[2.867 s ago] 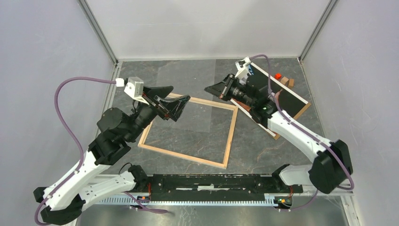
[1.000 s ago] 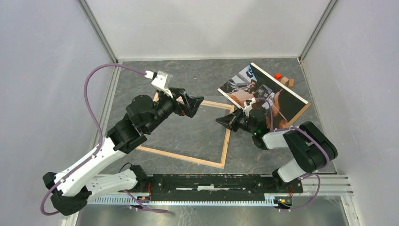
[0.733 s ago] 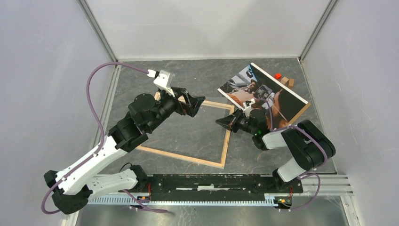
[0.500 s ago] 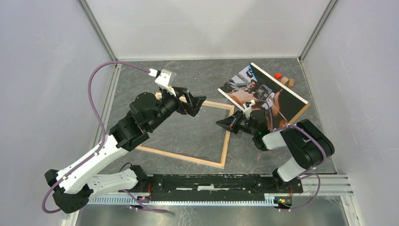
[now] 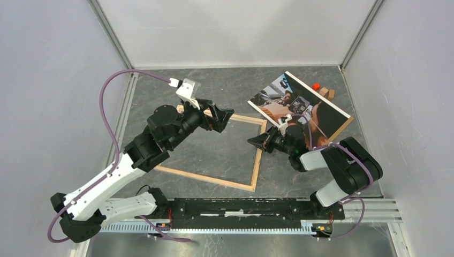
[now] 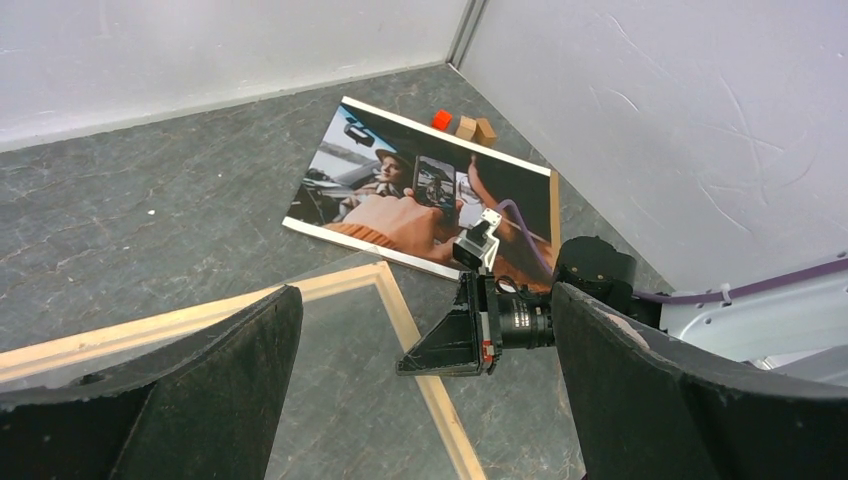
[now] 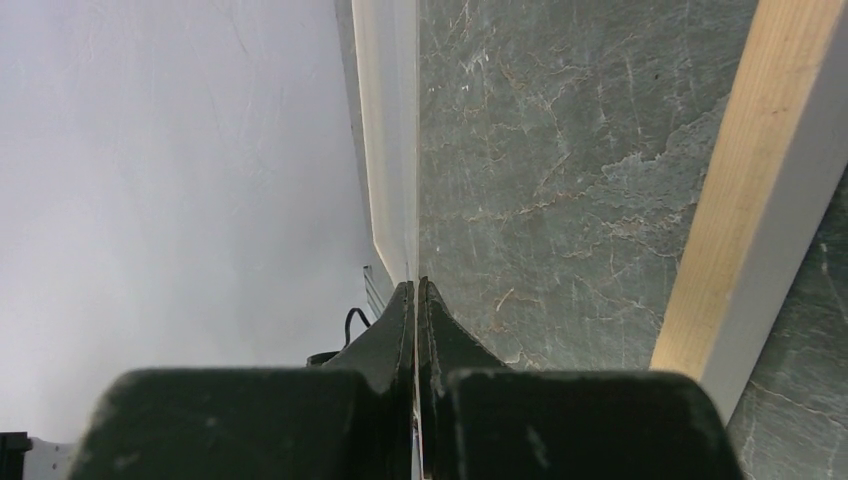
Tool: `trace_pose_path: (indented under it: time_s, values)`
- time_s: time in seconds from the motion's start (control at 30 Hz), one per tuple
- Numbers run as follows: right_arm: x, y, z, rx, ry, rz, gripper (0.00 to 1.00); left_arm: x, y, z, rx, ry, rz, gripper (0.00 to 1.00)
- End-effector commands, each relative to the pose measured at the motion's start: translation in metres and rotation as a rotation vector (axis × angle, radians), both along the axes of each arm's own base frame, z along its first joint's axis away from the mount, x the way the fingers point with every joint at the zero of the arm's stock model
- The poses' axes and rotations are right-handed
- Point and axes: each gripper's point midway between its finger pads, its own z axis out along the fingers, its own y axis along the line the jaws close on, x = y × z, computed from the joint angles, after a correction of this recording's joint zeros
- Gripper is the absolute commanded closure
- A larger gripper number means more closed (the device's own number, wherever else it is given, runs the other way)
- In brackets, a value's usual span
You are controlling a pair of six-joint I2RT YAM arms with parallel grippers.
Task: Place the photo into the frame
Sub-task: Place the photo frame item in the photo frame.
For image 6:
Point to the small wooden cube block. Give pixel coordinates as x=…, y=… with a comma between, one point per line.
x=466, y=128

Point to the red cube block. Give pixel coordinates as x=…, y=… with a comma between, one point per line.
x=441, y=120

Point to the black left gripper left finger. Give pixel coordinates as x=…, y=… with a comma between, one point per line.
x=206, y=406

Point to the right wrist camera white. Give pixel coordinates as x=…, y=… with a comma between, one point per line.
x=476, y=248

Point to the light wooden picture frame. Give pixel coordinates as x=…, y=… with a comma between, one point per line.
x=346, y=415

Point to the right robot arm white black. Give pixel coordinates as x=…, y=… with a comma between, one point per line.
x=792, y=313

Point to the brown cardboard backing board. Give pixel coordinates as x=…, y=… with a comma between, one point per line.
x=554, y=210

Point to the printed photo with white border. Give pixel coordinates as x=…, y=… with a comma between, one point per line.
x=404, y=190

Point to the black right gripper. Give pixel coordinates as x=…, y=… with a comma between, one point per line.
x=515, y=317

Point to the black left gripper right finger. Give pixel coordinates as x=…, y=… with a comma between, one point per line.
x=647, y=406

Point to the rectangular wooden block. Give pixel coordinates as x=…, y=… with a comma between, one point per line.
x=484, y=134

